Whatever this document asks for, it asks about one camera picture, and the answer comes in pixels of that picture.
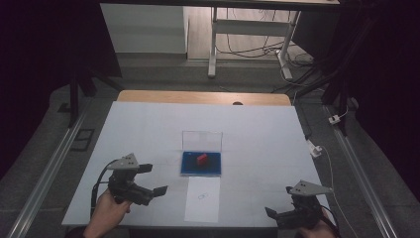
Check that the large white table cover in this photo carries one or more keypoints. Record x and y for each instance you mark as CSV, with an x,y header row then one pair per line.
x,y
145,132

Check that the wooden table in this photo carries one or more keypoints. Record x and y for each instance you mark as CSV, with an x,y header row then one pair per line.
x,y
198,96

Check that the red stamp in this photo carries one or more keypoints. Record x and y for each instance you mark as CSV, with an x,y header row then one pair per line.
x,y
201,159

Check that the black stand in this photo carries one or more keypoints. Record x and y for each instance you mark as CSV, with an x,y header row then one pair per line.
x,y
341,99
74,95

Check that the white desk frame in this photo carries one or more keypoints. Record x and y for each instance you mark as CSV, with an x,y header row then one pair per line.
x,y
251,27

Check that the small white plug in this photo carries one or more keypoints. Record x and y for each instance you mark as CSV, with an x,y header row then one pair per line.
x,y
334,119

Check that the white paper sheet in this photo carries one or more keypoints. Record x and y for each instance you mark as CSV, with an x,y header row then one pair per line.
x,y
202,211

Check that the white power adapter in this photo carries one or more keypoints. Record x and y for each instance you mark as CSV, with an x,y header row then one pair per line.
x,y
314,149

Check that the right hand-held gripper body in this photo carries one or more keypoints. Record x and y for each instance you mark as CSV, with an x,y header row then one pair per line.
x,y
302,214

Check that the blue ink pad clear lid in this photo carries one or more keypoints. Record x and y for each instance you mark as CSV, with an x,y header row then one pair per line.
x,y
189,168

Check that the aluminium rail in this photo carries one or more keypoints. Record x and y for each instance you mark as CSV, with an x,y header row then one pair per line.
x,y
363,178
46,175

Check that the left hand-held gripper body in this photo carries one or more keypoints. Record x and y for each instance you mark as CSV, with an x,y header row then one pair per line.
x,y
127,190

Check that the white cabinet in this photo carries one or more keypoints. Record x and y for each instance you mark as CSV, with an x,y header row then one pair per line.
x,y
145,29

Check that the person's left hand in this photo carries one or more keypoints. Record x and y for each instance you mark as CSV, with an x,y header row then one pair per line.
x,y
107,211

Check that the person's right hand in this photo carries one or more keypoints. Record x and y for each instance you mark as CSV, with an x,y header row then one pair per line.
x,y
318,233

